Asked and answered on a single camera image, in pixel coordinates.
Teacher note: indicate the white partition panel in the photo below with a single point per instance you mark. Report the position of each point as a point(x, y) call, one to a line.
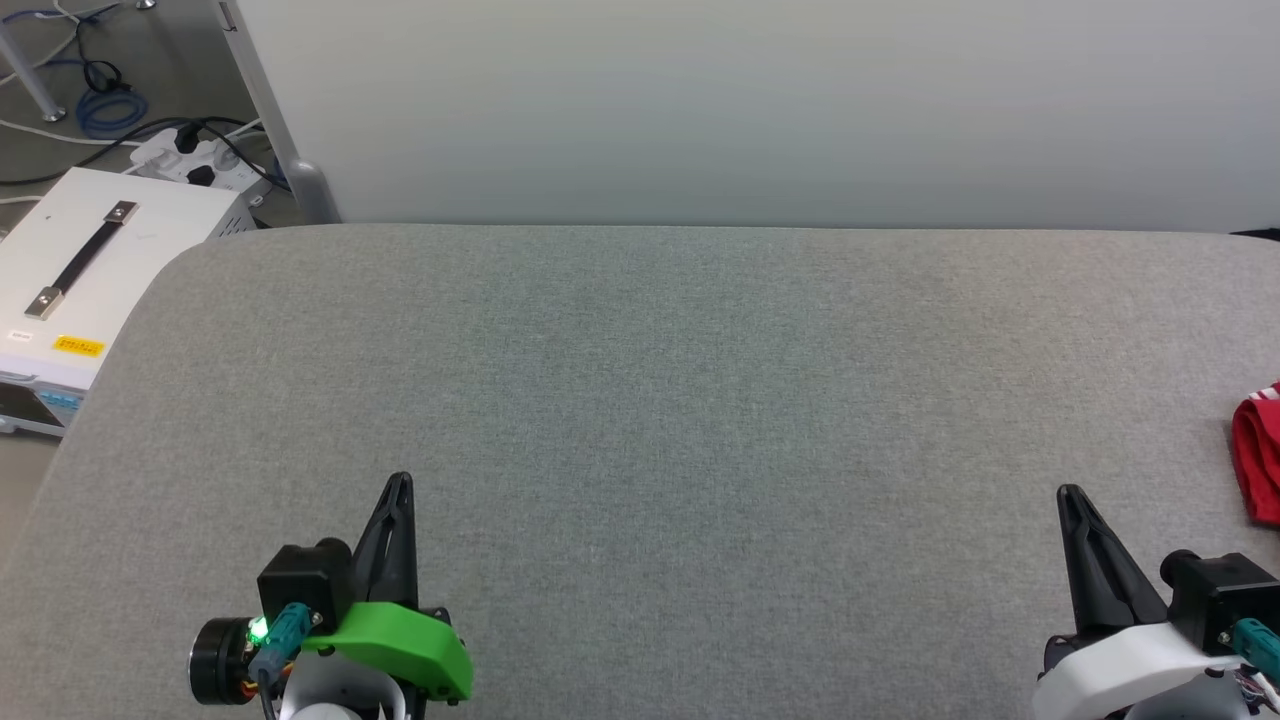
point(760, 100)

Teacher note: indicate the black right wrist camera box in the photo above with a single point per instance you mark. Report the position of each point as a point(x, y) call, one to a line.
point(1220, 600)

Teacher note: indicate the yellow warning label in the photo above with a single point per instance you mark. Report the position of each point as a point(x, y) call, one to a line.
point(78, 346)

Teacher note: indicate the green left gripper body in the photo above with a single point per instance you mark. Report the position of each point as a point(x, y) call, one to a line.
point(420, 650)

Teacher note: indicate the grey metal table leg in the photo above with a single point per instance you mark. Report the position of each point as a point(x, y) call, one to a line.
point(30, 75)

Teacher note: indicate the red basketball jersey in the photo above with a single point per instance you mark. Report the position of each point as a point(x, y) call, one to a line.
point(1262, 460)

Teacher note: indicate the grey metal partition post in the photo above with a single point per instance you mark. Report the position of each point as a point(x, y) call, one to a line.
point(266, 100)

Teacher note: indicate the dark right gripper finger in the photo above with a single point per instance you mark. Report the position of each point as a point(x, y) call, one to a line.
point(1125, 585)
point(1088, 585)

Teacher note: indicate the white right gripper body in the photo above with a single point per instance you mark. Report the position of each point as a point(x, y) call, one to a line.
point(1100, 680)

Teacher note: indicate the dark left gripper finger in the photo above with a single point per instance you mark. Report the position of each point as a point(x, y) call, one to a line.
point(374, 565)
point(405, 565)

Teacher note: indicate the white power strip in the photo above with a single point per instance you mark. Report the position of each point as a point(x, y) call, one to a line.
point(165, 160)

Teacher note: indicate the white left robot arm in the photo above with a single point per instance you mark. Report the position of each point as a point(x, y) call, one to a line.
point(215, 660)

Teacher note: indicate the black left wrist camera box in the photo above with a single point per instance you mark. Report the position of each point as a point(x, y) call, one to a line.
point(300, 580)

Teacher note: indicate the white equipment box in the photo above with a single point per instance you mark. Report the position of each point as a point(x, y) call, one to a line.
point(150, 230)

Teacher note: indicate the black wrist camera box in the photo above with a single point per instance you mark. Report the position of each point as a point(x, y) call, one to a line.
point(1220, 600)
point(300, 580)

